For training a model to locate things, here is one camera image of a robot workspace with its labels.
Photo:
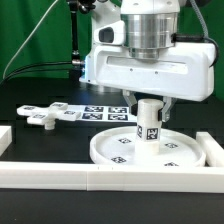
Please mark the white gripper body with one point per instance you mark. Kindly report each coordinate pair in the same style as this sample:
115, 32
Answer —
184, 71

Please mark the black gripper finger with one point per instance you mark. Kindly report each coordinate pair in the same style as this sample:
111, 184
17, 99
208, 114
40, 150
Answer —
165, 111
131, 101

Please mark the white round table top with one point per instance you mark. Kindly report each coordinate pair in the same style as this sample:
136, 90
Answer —
117, 146

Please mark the white cross table base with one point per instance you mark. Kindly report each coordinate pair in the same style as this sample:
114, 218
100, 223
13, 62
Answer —
46, 116

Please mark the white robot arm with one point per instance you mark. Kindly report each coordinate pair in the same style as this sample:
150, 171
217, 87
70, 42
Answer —
136, 48

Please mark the white marker tag sheet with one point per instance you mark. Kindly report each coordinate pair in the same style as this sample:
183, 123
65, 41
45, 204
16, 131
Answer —
103, 113

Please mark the white right fence bar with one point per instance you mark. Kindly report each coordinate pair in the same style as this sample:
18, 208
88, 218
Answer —
214, 152

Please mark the white fence bar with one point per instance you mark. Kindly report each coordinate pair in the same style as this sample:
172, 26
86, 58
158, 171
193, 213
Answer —
5, 138
214, 152
92, 177

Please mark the white front fence bar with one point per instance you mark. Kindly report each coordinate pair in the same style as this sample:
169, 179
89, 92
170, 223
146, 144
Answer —
92, 177

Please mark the white left fence bar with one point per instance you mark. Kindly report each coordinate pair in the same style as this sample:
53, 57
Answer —
5, 138

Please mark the black camera stand pole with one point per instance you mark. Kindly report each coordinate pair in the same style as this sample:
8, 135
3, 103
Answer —
83, 6

